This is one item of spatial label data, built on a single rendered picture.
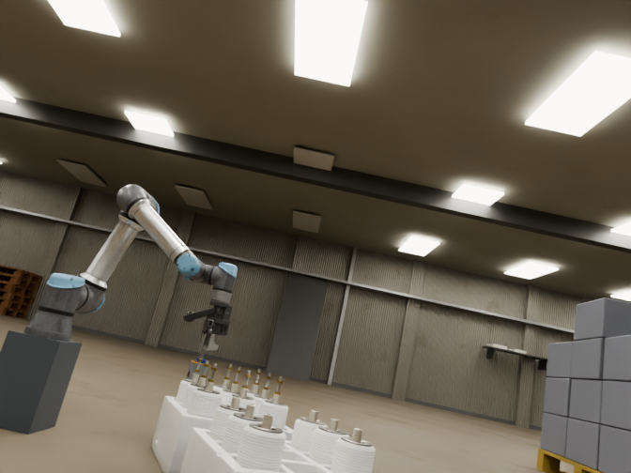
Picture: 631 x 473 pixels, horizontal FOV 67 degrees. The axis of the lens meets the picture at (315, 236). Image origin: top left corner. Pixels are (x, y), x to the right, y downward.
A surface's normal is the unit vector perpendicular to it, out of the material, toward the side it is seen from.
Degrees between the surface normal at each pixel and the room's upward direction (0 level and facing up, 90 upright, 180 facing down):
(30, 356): 90
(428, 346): 90
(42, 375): 90
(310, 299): 74
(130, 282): 90
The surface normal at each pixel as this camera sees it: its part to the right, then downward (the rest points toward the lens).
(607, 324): -0.05, -0.27
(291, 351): 0.11, -0.50
